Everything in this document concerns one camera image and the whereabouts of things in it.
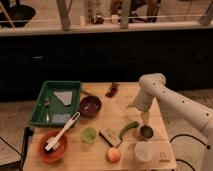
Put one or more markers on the orange peach fruit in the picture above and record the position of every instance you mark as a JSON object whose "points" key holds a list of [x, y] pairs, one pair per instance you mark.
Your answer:
{"points": [[113, 155]]}

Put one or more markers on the yellow banana piece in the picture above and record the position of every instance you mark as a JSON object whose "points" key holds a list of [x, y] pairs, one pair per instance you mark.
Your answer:
{"points": [[87, 93]]}

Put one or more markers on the metal fork in tray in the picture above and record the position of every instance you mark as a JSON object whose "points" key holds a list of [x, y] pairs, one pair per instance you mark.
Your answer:
{"points": [[47, 105]]}

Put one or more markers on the orange bowl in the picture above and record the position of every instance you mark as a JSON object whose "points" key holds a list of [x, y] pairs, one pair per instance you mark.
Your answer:
{"points": [[56, 152]]}

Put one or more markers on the dark metal cup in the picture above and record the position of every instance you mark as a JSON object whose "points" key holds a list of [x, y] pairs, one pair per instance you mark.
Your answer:
{"points": [[145, 132]]}

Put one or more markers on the grey rectangular block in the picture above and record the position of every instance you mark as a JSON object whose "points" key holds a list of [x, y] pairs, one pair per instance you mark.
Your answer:
{"points": [[110, 137]]}

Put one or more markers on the grey cloth in tray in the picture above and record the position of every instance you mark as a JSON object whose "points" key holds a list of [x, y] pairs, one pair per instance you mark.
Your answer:
{"points": [[64, 96]]}

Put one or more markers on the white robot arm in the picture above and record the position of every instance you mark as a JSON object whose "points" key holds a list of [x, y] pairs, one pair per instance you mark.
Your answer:
{"points": [[199, 116]]}

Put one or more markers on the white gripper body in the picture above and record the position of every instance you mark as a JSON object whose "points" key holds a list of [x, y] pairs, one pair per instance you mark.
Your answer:
{"points": [[142, 102]]}

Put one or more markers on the green plastic tray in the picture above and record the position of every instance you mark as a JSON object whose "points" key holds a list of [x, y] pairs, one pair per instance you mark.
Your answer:
{"points": [[38, 116]]}

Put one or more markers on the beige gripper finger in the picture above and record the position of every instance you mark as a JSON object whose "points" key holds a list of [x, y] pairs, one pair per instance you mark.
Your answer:
{"points": [[145, 117]]}

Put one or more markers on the small green cup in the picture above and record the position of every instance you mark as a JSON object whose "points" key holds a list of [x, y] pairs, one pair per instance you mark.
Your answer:
{"points": [[89, 135]]}

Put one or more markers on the dark red bowl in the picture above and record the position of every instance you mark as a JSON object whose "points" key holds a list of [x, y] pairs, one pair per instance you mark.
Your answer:
{"points": [[90, 106]]}

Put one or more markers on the green pepper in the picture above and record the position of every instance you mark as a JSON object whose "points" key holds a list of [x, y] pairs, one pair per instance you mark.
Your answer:
{"points": [[127, 128]]}

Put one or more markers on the white dish brush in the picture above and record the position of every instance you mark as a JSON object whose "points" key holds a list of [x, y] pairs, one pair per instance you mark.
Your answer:
{"points": [[54, 140]]}

